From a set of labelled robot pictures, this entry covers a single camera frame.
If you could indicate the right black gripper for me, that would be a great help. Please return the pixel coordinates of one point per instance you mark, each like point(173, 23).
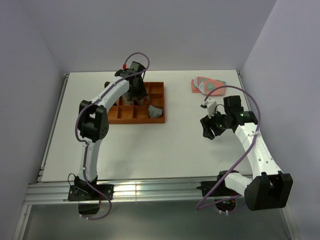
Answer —
point(206, 122)

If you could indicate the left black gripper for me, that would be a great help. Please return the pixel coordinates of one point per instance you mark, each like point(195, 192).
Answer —
point(141, 91)

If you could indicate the argyle beige orange sock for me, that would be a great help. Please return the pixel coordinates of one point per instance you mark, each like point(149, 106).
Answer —
point(136, 101)

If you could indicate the grey ankle sock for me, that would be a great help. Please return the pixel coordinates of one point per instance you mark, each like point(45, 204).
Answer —
point(154, 112)

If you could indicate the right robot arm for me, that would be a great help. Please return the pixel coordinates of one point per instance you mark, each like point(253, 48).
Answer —
point(255, 176)

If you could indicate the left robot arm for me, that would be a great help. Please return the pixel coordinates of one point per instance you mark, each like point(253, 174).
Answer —
point(92, 126)

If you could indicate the orange compartment tray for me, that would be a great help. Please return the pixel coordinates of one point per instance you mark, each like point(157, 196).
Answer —
point(139, 114)

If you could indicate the pink green sock pair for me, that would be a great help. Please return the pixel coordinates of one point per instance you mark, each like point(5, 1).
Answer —
point(203, 85)

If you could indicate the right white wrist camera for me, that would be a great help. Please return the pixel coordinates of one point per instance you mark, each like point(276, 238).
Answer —
point(210, 106)

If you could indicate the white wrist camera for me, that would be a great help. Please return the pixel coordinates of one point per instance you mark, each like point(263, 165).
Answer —
point(210, 106)
point(135, 67)

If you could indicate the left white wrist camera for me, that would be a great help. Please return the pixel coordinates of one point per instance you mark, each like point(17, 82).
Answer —
point(135, 67)

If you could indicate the aluminium front rail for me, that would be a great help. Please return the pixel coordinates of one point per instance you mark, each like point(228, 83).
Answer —
point(139, 190)

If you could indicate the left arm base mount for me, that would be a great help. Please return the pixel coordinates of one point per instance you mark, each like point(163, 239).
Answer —
point(105, 191)

